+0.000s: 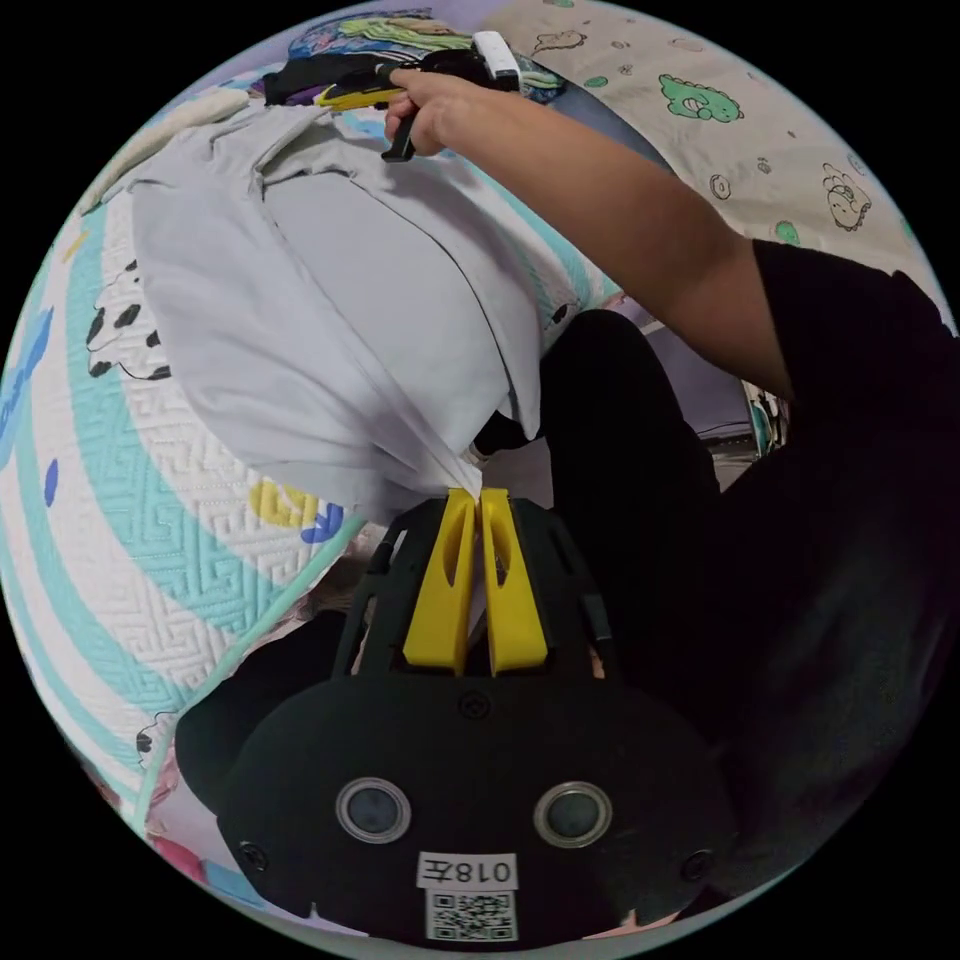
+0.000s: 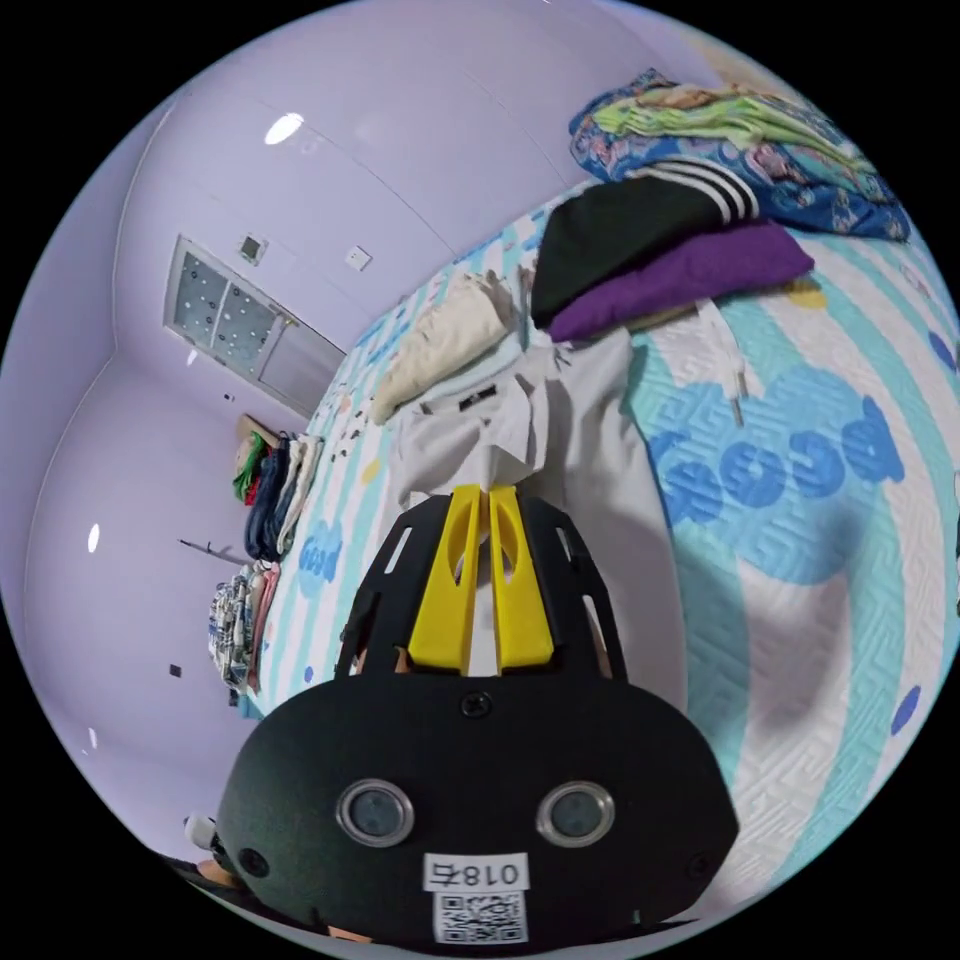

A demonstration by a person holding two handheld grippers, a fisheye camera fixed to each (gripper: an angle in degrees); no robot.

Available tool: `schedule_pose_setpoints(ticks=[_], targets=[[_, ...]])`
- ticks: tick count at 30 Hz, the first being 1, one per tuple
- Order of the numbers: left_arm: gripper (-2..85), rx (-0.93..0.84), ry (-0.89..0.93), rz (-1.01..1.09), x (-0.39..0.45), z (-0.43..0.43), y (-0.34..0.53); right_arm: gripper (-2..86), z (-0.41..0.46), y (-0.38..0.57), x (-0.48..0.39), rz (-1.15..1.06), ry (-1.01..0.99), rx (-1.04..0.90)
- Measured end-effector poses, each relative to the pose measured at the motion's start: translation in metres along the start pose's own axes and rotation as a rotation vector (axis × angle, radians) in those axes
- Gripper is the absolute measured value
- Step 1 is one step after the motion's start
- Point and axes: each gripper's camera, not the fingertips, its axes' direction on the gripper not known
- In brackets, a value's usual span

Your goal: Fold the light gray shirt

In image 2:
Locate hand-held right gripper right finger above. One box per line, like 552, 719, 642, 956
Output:
488, 484, 558, 674

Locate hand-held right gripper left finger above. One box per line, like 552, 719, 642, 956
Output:
407, 484, 482, 674

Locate light gray shirt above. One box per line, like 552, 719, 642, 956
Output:
389, 326, 691, 721

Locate hanging checked and pink clothes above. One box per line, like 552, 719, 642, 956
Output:
207, 560, 283, 696

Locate hanging colourful clothes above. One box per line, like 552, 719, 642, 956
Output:
230, 428, 325, 562

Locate bed with printed quilt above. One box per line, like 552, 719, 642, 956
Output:
254, 198, 960, 913

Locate pile of cream clothes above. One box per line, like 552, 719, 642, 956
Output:
371, 268, 528, 426

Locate door with glass pane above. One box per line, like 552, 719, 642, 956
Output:
162, 233, 351, 421

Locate pile of dark clothes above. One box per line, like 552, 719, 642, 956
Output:
528, 161, 819, 430

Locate blue patterned rolled blanket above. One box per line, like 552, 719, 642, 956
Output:
567, 68, 914, 243

